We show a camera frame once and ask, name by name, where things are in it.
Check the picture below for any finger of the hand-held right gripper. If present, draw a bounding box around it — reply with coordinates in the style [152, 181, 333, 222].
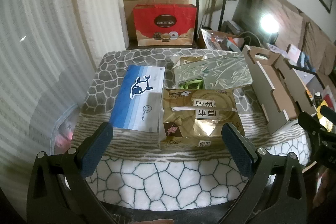
[298, 111, 336, 141]

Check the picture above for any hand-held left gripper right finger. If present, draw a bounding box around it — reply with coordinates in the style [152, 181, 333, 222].
[218, 123, 309, 224]

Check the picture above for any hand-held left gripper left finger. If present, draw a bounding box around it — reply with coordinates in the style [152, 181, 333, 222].
[26, 122, 124, 224]

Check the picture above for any white cardboard box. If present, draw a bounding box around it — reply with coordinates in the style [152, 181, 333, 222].
[241, 45, 319, 134]

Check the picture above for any gold tissue pack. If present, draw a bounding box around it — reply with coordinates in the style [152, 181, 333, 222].
[159, 88, 246, 149]

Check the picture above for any blue dolphin print tissue pack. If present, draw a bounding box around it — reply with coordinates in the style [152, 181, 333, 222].
[108, 64, 166, 134]

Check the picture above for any green rope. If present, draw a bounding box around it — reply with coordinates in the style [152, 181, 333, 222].
[180, 78, 205, 90]

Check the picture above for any person's left hand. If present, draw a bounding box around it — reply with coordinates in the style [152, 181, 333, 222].
[138, 218, 175, 224]

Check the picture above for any yellow checkered pack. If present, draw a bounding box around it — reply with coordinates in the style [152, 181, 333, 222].
[316, 99, 336, 130]

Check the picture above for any clear plastic bag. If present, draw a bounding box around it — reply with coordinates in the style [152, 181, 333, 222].
[49, 105, 80, 157]

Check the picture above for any pink box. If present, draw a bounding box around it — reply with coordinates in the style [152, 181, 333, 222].
[286, 43, 303, 62]

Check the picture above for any brown cushion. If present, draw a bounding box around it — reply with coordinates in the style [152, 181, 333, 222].
[302, 17, 336, 75]
[259, 0, 306, 52]

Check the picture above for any bright lamp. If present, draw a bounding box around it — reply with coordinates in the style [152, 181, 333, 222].
[258, 12, 281, 36]

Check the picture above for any plastic bag of snacks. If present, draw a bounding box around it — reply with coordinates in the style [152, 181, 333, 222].
[201, 28, 243, 53]

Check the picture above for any white curtain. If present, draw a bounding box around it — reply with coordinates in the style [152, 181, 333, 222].
[0, 0, 128, 188]

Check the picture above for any dark sofa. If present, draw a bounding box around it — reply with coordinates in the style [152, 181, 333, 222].
[232, 0, 336, 78]

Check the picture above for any red chocolate gift bag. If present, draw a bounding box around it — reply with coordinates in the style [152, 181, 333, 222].
[133, 4, 197, 46]

